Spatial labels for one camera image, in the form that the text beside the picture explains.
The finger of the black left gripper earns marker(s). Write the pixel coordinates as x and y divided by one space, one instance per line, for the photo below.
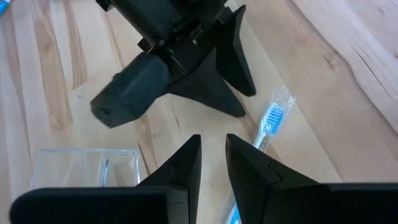
236 62
208 90

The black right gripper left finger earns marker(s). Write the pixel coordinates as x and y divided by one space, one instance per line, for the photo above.
183 180

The clear acrylic organizer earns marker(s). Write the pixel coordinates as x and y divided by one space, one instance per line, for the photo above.
62 168

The blue white wrapped toothbrush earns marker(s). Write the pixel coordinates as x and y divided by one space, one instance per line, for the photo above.
3 6
273 118

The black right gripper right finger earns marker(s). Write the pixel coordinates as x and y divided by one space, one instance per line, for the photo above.
264 186

